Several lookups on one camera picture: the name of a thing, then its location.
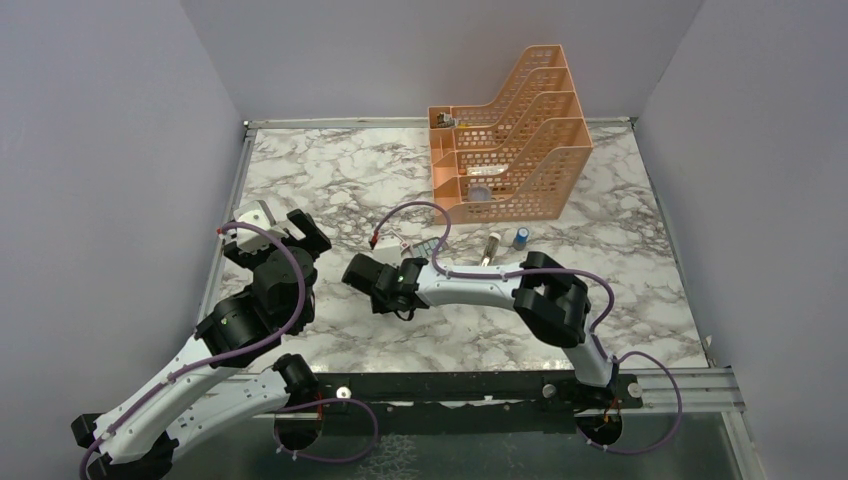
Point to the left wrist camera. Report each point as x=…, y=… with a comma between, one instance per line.
x=258, y=214

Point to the clear tape roll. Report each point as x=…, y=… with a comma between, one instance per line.
x=479, y=193

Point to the binder clips in organizer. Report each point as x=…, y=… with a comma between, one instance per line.
x=445, y=120

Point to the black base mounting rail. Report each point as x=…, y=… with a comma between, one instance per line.
x=454, y=403

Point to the blue glue stick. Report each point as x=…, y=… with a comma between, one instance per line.
x=521, y=238

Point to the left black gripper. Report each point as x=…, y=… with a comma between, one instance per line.
x=316, y=241

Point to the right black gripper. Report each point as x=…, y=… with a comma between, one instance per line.
x=379, y=307

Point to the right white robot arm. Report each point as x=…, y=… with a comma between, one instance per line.
x=551, y=300

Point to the orange plastic file organizer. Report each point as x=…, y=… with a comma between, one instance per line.
x=535, y=125

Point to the clear packet in organizer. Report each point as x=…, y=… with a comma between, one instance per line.
x=486, y=170

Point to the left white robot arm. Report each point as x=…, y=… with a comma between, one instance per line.
x=183, y=404

